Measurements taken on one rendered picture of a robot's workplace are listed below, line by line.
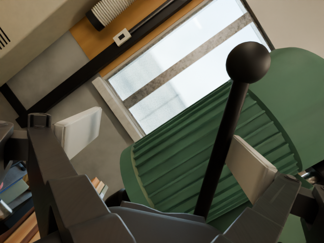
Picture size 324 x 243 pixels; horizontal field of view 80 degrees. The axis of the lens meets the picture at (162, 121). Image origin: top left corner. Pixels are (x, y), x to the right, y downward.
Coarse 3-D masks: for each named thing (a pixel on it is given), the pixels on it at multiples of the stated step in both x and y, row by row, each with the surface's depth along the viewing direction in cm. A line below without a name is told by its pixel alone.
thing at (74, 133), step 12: (96, 108) 18; (72, 120) 13; (84, 120) 15; (96, 120) 18; (60, 132) 12; (72, 132) 13; (84, 132) 16; (96, 132) 19; (72, 144) 14; (84, 144) 16; (72, 156) 14
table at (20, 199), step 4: (24, 192) 47; (28, 192) 48; (20, 196) 45; (24, 196) 46; (28, 196) 47; (16, 200) 44; (20, 200) 45; (24, 200) 46; (8, 204) 42; (12, 204) 43; (16, 204) 44; (12, 208) 42
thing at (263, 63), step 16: (240, 48) 15; (256, 48) 15; (240, 64) 15; (256, 64) 15; (240, 80) 16; (256, 80) 16; (240, 96) 16; (224, 112) 17; (240, 112) 17; (224, 128) 17; (224, 144) 17; (224, 160) 18; (208, 176) 18; (208, 192) 19; (208, 208) 19
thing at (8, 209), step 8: (32, 200) 37; (0, 208) 35; (8, 208) 36; (16, 208) 37; (24, 208) 35; (0, 216) 35; (8, 216) 34; (16, 216) 33; (0, 224) 31; (8, 224) 31; (0, 232) 31
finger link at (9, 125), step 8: (0, 128) 10; (8, 128) 11; (0, 136) 10; (8, 136) 10; (0, 144) 9; (0, 152) 9; (0, 160) 9; (0, 168) 10; (8, 168) 11; (0, 176) 10; (0, 184) 10
